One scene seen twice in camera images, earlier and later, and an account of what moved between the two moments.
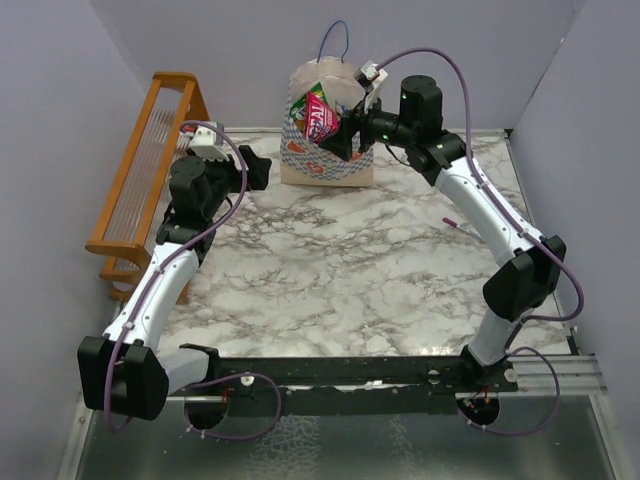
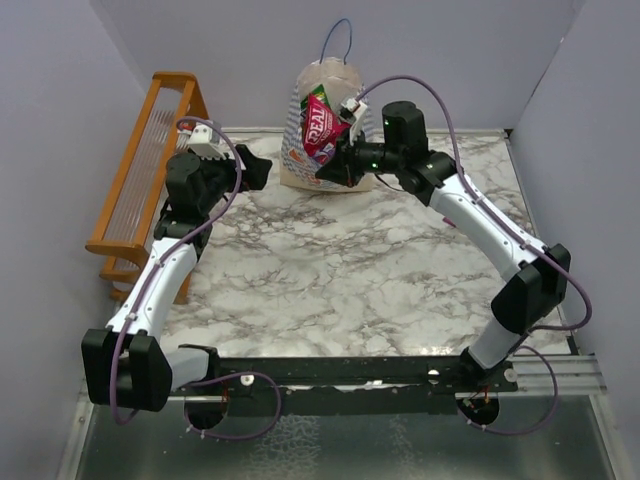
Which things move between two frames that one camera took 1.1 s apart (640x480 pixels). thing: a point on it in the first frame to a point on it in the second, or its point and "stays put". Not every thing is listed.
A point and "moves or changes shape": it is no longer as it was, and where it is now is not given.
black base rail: (341, 386) stays put
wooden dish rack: (128, 232) stays put
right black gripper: (354, 121) to (341, 168)
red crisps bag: (320, 120) moves or changes shape
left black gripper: (257, 168) stays put
